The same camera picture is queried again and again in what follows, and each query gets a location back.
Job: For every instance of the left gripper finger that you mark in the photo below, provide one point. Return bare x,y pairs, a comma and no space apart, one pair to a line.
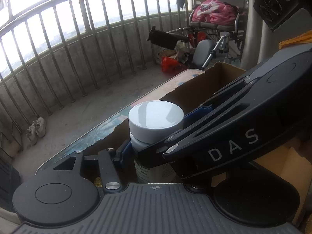
76,187

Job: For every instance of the white lidded supplement bottle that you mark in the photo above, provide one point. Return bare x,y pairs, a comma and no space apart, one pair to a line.
149,123

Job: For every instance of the white sneakers pair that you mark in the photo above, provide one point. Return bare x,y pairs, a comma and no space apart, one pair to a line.
36,130

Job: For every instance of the wheelchair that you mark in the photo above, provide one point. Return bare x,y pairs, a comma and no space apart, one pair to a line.
199,43

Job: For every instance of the seashell print table mat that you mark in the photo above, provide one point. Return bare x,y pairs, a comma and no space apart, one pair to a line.
105,128

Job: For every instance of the red plastic bag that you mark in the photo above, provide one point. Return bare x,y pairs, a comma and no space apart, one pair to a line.
171,66

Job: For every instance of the pink blanket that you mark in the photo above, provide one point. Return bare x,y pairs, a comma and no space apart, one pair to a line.
215,12

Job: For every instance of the metal balcony railing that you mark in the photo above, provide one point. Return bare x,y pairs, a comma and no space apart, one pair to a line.
53,51

